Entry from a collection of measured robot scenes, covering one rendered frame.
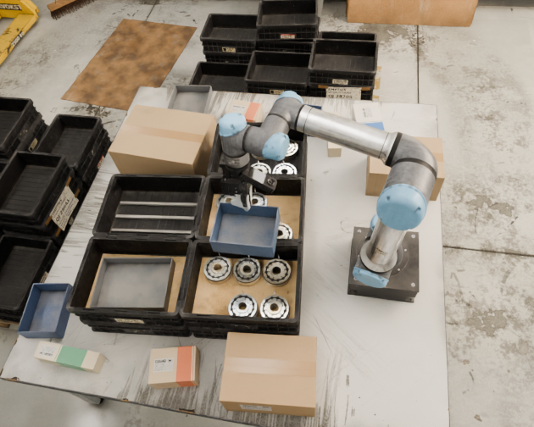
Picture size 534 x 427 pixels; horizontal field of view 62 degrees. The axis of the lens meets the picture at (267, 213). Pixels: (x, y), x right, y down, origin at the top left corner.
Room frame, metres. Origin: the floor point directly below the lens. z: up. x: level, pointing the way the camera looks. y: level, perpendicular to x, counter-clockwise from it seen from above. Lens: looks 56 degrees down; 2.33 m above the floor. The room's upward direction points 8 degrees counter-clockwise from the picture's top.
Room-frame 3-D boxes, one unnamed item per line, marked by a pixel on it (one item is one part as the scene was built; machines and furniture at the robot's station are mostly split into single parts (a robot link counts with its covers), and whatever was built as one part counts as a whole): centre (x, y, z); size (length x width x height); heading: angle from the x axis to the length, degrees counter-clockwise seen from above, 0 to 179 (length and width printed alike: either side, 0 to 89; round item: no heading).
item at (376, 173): (1.19, -0.61, 0.78); 0.30 x 0.22 x 0.16; 75
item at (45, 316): (0.77, 0.90, 0.74); 0.20 x 0.15 x 0.07; 172
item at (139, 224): (1.07, 0.45, 0.87); 0.40 x 0.30 x 0.11; 79
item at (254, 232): (0.78, 0.07, 1.10); 0.20 x 0.15 x 0.07; 75
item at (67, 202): (1.52, 1.09, 0.41); 0.31 x 0.02 x 0.16; 163
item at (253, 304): (0.62, 0.13, 0.86); 0.10 x 0.10 x 0.01
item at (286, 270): (0.74, -0.01, 0.86); 0.10 x 0.10 x 0.01
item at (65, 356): (0.57, 0.79, 0.73); 0.24 x 0.06 x 0.06; 71
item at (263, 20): (2.74, -0.32, 0.37); 0.42 x 0.34 x 0.46; 73
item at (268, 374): (0.40, 0.06, 0.78); 0.30 x 0.22 x 0.16; 79
